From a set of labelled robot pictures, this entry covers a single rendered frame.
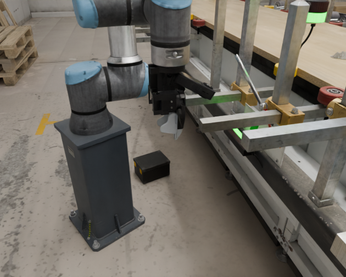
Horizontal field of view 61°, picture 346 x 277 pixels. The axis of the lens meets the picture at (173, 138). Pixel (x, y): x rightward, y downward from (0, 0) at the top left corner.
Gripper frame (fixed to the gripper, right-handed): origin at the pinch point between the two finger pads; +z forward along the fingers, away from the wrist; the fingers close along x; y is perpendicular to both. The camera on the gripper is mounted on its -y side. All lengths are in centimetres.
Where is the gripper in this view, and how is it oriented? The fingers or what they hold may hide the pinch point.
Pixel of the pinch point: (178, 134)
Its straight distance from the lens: 80.3
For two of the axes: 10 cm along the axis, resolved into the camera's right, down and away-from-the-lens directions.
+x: 2.5, 5.0, -8.3
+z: 0.0, 8.5, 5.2
